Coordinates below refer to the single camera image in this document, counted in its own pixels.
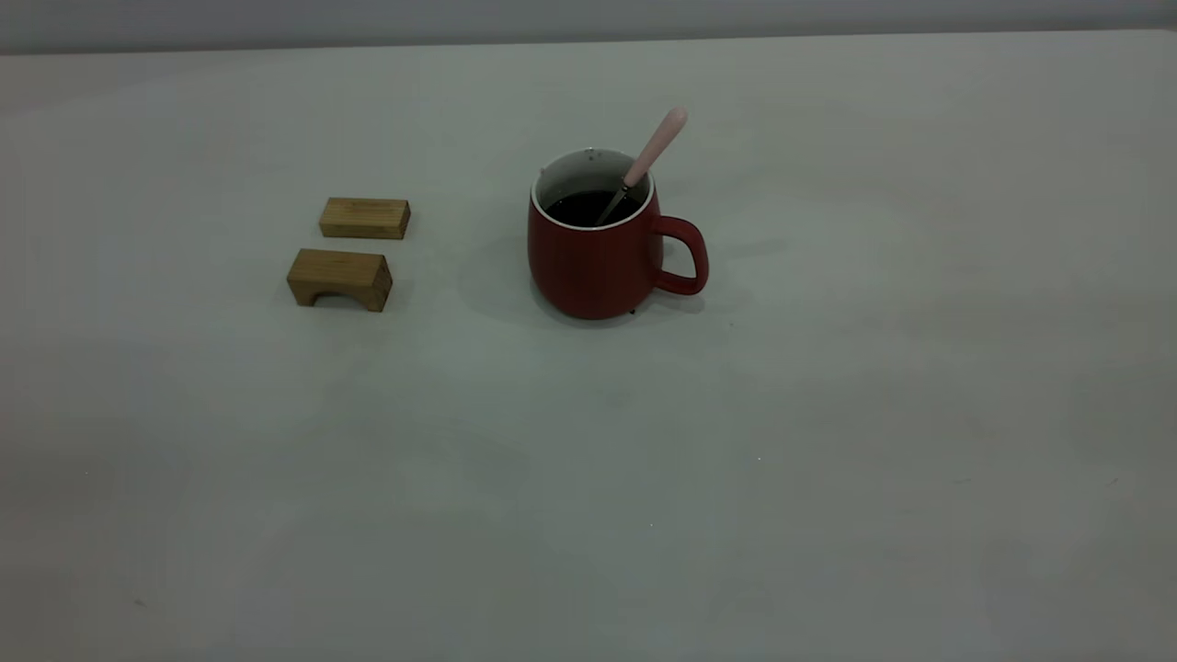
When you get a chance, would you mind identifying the red ceramic mug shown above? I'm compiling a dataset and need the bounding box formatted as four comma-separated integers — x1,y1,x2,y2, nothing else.
527,147,710,321

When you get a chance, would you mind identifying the black coffee liquid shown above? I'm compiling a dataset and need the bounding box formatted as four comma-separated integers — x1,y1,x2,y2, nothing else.
544,190,642,227

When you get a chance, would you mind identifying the pink-handled metal spoon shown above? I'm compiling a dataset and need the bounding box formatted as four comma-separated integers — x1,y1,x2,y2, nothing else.
596,107,689,226

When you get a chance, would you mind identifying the flat wooden block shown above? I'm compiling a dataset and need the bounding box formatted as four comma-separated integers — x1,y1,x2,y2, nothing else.
319,197,411,241

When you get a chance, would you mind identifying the arched wooden block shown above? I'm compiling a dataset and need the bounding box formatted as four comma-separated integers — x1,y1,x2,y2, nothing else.
286,248,394,314

